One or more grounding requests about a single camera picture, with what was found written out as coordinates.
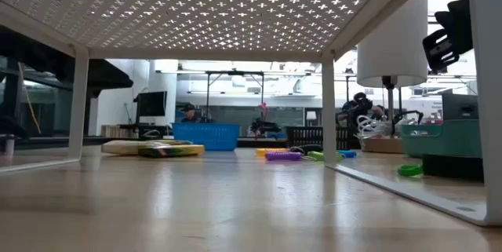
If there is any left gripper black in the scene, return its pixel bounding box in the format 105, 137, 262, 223
89, 60, 134, 89

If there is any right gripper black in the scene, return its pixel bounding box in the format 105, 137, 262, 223
422, 0, 474, 73

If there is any yellow green crayon box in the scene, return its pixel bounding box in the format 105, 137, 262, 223
137, 144, 206, 159
100, 139, 194, 156

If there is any green rubber band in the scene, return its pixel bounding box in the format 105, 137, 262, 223
396, 163, 424, 178

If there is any orange coil wristband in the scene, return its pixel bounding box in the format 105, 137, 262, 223
256, 148, 290, 158

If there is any black coil wristband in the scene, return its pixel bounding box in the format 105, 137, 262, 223
289, 144, 325, 155

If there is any green coil wristband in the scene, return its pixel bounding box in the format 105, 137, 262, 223
307, 150, 344, 163

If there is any black computer monitor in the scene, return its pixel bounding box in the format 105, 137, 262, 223
135, 90, 169, 126

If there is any white shade table lamp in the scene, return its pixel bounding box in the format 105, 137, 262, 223
355, 0, 429, 155

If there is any stack of books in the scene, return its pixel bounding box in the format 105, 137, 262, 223
100, 124, 138, 139

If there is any black equipment case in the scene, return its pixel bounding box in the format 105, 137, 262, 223
136, 124, 170, 141

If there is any dark grey equipment box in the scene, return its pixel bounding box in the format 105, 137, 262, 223
442, 93, 480, 122

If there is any person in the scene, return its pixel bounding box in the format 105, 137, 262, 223
336, 91, 387, 127
180, 103, 200, 123

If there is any white perforated metal shelf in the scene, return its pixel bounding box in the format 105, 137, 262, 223
0, 0, 502, 228

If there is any green plastic tray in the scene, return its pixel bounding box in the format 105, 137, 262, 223
400, 119, 482, 159

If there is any blue plastic basket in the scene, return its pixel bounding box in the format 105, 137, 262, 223
171, 122, 241, 152

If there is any black plastic basket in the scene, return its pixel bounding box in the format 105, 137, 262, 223
285, 125, 357, 152

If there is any purple coil wristband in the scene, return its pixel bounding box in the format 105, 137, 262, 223
265, 151, 303, 162

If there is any yellow hanging cable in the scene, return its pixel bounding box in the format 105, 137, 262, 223
16, 61, 43, 135

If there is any black aluminium table frame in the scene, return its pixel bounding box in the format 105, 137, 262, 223
0, 136, 289, 149

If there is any black background gantry frame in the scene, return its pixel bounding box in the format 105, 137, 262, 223
203, 70, 266, 124

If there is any white cylinder post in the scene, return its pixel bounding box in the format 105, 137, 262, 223
2, 133, 16, 155

